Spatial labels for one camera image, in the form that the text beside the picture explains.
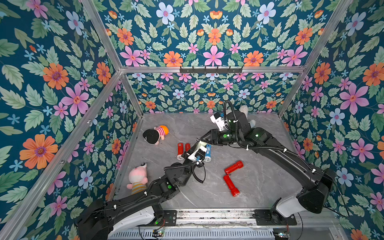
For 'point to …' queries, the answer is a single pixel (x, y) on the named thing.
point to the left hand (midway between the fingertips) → (201, 142)
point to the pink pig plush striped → (138, 178)
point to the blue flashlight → (208, 154)
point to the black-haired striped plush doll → (153, 136)
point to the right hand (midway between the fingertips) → (206, 135)
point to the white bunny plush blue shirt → (244, 109)
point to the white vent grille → (194, 234)
